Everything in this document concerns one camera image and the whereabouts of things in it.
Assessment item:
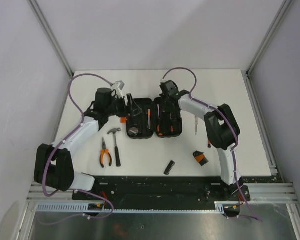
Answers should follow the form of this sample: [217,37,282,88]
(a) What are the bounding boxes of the black plastic tool case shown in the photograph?
[120,97,183,140]

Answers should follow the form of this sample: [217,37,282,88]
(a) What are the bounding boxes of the right aluminium frame post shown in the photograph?
[246,0,295,76]

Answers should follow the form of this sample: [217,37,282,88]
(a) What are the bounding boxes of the orange handled pliers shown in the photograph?
[99,136,113,169]

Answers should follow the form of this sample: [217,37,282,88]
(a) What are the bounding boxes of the grey slotted cable duct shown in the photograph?
[36,202,225,214]

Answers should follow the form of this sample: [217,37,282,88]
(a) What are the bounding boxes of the left aluminium frame post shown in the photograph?
[27,0,74,78]

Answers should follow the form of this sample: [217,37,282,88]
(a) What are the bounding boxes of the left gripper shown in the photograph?
[106,94,142,118]

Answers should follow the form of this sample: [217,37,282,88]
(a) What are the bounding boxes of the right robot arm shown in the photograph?
[160,80,241,201]

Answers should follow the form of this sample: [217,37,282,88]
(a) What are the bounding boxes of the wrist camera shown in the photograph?
[111,81,125,99]
[160,79,174,86]

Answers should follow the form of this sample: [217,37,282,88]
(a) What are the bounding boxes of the tape measure in case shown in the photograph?
[128,127,139,137]

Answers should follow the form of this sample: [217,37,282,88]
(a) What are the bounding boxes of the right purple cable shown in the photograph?
[161,67,263,223]

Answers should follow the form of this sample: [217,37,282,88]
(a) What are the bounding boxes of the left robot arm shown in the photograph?
[34,88,142,200]

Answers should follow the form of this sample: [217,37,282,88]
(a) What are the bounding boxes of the small precision screwdriver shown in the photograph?
[207,140,212,148]

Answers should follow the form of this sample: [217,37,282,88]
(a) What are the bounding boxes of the orange screwdriver in case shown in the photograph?
[156,119,163,137]

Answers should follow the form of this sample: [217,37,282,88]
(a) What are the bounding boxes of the utility knife in case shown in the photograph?
[147,108,151,130]

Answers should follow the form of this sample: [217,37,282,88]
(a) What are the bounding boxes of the black bit holder strip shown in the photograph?
[163,160,176,176]

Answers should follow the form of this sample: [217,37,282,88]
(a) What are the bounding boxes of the claw hammer black handle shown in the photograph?
[107,127,122,167]

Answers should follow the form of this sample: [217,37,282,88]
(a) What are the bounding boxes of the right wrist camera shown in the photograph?
[160,79,174,86]

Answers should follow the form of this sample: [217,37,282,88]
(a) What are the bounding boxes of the aluminium frame post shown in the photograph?
[27,0,74,78]
[246,0,295,76]

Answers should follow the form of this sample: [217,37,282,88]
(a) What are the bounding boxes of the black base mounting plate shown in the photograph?
[72,176,239,209]

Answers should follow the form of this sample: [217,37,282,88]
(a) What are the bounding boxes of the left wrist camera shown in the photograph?
[111,81,125,99]

